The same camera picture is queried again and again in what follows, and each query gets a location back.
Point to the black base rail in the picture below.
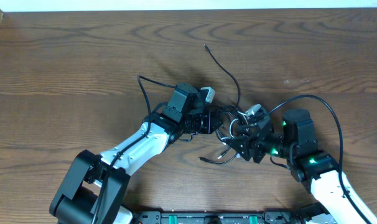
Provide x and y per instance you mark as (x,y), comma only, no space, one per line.
(213,217)

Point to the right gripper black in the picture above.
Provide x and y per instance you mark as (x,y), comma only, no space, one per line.
(252,140)

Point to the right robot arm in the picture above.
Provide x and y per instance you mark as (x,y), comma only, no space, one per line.
(320,174)

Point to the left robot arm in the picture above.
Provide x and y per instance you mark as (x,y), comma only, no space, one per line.
(93,189)

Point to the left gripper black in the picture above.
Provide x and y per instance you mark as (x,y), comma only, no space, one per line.
(214,121)

